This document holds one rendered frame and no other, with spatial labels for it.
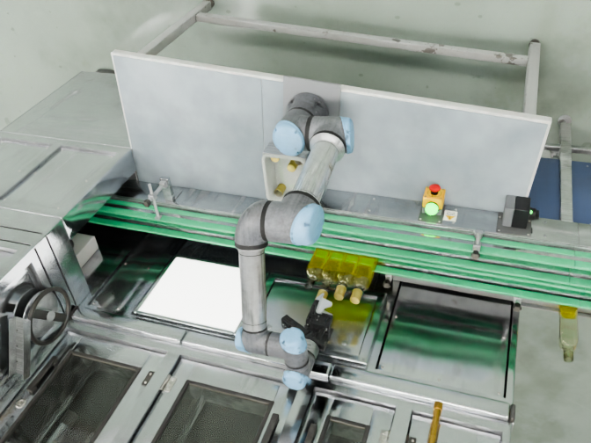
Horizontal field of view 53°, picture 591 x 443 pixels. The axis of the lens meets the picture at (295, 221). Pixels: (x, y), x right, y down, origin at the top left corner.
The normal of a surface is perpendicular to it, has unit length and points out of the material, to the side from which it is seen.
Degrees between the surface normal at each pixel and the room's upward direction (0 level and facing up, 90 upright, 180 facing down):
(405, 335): 91
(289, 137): 8
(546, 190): 90
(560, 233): 90
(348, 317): 90
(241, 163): 0
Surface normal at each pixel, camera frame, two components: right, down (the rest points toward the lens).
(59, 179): -0.07, -0.78
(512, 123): -0.33, 0.61
